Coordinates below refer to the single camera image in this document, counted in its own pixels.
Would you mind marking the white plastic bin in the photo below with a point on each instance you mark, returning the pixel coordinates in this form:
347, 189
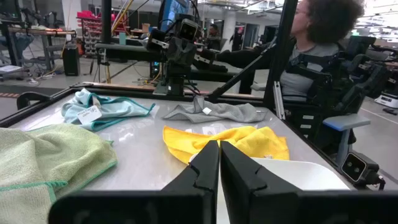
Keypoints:
304, 175

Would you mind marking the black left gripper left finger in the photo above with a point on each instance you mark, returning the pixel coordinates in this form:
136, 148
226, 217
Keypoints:
186, 205

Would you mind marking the black chair with grey armrest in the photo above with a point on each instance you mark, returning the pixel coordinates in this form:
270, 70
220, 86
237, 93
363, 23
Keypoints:
345, 121

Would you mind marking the person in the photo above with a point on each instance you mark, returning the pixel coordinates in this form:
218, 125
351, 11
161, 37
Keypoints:
237, 40
214, 37
298, 84

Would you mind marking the small black stereo camera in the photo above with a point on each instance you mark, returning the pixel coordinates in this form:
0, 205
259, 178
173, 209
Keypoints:
354, 166

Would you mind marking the grey metal workbench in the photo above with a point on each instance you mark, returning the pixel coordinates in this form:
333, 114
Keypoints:
37, 32

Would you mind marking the red storage bin rack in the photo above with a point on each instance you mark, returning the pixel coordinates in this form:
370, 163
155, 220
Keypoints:
90, 31

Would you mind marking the black computer tower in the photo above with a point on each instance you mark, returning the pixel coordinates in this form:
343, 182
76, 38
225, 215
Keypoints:
71, 62

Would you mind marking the yellow microfiber towel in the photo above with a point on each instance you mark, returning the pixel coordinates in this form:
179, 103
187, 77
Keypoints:
186, 143

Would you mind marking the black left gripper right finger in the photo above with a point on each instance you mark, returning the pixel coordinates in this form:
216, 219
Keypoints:
264, 205

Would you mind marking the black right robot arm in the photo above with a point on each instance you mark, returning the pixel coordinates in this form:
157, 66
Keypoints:
174, 81

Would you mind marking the light green microfiber towel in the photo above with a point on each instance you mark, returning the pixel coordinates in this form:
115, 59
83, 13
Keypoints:
46, 155

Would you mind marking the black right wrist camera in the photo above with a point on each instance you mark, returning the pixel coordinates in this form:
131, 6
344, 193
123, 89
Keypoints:
188, 31

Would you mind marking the light blue microfiber towel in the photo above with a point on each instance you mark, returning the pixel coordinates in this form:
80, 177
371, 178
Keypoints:
124, 109

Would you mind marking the grey microfiber towel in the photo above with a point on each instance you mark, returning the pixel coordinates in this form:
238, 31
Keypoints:
230, 113

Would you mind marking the blue computer monitor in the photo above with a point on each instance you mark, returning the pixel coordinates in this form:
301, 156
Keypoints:
172, 12

